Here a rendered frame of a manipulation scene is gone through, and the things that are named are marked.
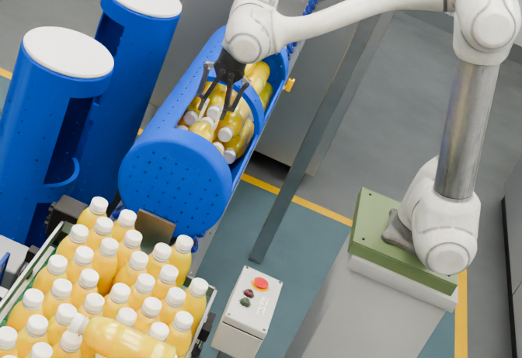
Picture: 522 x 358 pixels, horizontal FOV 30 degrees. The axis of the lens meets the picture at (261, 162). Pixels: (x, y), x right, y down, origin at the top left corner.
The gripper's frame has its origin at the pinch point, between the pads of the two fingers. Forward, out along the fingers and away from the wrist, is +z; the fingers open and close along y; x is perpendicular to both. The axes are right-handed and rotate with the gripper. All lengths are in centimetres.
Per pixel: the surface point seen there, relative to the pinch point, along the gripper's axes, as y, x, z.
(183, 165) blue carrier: -0.5, 25.3, 2.2
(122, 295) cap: -2, 71, 9
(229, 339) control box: -27, 62, 15
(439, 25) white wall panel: -99, -488, 113
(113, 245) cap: 5, 57, 9
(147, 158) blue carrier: 8.6, 25.3, 4.7
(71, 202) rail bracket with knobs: 21.0, 34.7, 19.4
